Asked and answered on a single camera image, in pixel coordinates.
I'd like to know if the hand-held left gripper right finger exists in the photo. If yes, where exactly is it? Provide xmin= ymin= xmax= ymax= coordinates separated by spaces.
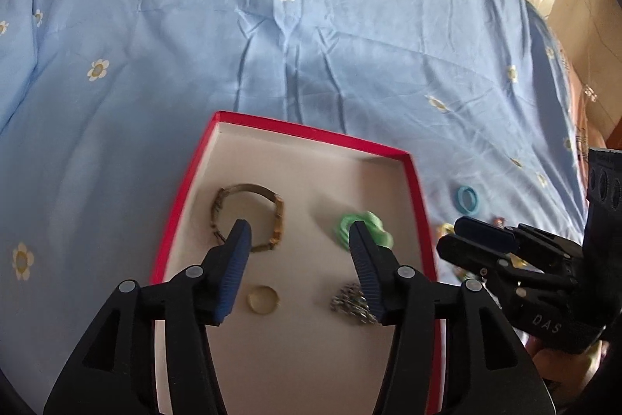
xmin=347 ymin=221 xmax=557 ymax=415

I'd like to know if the blue floral bed sheet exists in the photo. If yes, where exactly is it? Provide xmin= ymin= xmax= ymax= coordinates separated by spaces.
xmin=0 ymin=0 xmax=592 ymax=415

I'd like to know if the silver chain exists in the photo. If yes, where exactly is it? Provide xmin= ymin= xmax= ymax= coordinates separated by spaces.
xmin=328 ymin=282 xmax=378 ymax=326

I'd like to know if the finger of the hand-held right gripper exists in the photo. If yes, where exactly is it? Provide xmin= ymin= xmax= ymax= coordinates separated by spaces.
xmin=436 ymin=234 xmax=579 ymax=294
xmin=455 ymin=217 xmax=583 ymax=261

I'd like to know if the pink printed cloth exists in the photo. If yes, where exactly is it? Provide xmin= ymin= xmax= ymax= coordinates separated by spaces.
xmin=564 ymin=55 xmax=611 ymax=153

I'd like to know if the green hair tie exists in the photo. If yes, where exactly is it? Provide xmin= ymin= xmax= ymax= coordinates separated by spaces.
xmin=336 ymin=211 xmax=394 ymax=252

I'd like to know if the clear yellow hair ring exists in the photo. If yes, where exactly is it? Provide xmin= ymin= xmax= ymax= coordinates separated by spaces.
xmin=246 ymin=285 xmax=281 ymax=315

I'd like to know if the red cardboard box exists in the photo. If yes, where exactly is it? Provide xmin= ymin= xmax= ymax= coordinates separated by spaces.
xmin=149 ymin=110 xmax=447 ymax=415

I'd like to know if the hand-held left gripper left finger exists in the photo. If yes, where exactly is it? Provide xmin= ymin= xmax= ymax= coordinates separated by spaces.
xmin=43 ymin=219 xmax=253 ymax=415

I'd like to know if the blue hair ring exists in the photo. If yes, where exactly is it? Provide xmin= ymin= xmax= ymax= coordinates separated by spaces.
xmin=454 ymin=186 xmax=483 ymax=216

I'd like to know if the bronze link bracelet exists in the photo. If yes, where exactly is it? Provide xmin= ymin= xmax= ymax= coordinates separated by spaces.
xmin=211 ymin=184 xmax=285 ymax=253

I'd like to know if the person's right hand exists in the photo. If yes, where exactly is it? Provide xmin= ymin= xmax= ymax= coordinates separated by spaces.
xmin=527 ymin=335 xmax=611 ymax=402

